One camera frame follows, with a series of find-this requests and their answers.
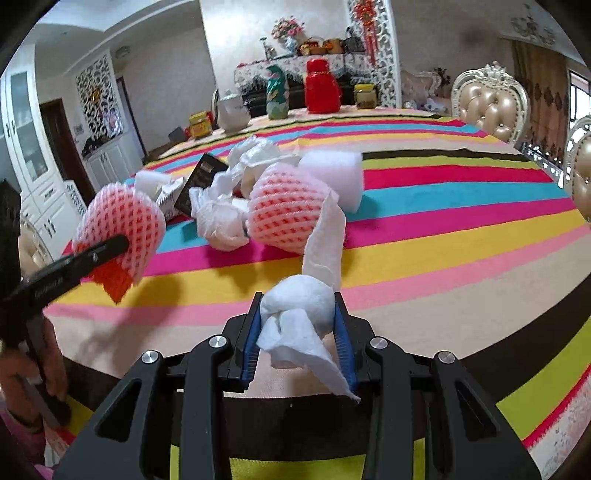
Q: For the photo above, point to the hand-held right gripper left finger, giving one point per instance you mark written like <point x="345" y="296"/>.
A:
<point x="251" y="344"/>

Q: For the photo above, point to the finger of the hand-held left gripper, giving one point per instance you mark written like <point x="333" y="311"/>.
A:
<point x="92" y="256"/>

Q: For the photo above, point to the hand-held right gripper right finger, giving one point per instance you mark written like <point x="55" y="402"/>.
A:
<point x="345" y="353"/>

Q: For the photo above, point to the pink foam fruit net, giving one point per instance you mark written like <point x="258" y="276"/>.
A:
<point x="124" y="219"/>
<point x="286" y="207"/>

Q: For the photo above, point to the white tissue paper wad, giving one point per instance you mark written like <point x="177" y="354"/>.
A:
<point x="300" y="295"/>

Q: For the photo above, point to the small white foam piece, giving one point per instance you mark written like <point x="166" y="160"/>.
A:
<point x="145" y="181"/>

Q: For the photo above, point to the person's left forearm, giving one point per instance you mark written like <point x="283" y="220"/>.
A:
<point x="21" y="452"/>

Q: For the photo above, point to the person's left hand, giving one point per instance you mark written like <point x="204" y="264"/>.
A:
<point x="53" y="362"/>

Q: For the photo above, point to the ornate cream chair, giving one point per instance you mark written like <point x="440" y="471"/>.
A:
<point x="581" y="161"/>
<point x="491" y="104"/>
<point x="30" y="247"/>

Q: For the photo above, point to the small white lattice panel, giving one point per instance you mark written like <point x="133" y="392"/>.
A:
<point x="75" y="198"/>

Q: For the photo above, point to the white printed carton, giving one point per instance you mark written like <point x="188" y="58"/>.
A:
<point x="168" y="196"/>

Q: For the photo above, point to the white tall cabinet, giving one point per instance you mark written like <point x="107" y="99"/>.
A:
<point x="32" y="152"/>

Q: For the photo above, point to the crumpled white plastic bag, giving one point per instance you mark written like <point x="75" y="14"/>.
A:
<point x="221" y="226"/>

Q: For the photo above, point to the dark wooden door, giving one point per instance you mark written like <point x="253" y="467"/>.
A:
<point x="60" y="138"/>

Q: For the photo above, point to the black flat box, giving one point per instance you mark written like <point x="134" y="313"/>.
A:
<point x="203" y="180"/>

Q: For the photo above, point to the striped tablecloth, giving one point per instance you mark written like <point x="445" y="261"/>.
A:
<point x="438" y="230"/>

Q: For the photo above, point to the yellow box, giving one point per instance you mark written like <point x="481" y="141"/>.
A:
<point x="201" y="125"/>

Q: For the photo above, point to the white foam block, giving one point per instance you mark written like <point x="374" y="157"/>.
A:
<point x="334" y="170"/>

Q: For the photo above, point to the white teapot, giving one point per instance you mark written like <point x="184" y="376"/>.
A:
<point x="233" y="111"/>

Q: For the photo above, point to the green patterned vase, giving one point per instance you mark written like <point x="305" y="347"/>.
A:
<point x="277" y="92"/>

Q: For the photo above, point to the yellow lid jar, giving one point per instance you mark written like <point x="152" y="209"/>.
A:
<point x="364" y="96"/>

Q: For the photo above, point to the red container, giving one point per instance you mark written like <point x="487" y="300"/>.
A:
<point x="322" y="87"/>

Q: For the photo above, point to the floral cloth covered sideboard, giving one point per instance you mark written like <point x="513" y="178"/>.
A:
<point x="298" y="69"/>

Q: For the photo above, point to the white ornate sofa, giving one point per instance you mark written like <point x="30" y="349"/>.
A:
<point x="420" y="85"/>

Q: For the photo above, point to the flower bouquet in vase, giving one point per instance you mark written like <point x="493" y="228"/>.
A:
<point x="288" y="30"/>

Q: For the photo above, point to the orange basket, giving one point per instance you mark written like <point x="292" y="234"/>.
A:
<point x="332" y="45"/>
<point x="311" y="47"/>

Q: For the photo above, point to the white lattice partition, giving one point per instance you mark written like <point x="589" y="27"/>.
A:
<point x="387" y="50"/>

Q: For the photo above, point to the dark handbag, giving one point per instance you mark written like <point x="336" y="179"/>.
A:
<point x="353" y="42"/>

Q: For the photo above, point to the brown curtain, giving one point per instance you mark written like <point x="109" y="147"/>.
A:
<point x="540" y="92"/>

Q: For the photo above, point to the red knot hanging decoration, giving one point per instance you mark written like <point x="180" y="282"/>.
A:
<point x="370" y="27"/>

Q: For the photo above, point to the window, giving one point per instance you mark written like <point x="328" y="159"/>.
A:
<point x="580" y="92"/>

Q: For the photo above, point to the chandelier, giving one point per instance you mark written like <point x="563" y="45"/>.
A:
<point x="531" y="25"/>

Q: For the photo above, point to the white lattice wall screen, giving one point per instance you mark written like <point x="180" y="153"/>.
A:
<point x="97" y="92"/>

